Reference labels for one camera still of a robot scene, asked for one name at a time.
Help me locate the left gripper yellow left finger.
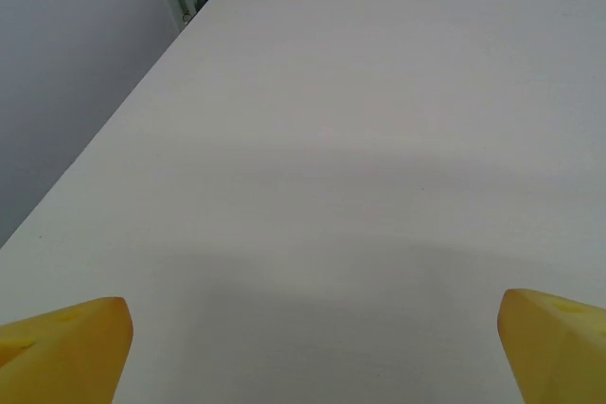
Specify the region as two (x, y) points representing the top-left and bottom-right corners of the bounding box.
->
(0, 296), (135, 404)

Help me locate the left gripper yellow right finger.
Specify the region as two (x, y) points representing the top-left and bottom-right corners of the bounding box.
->
(496, 287), (606, 404)

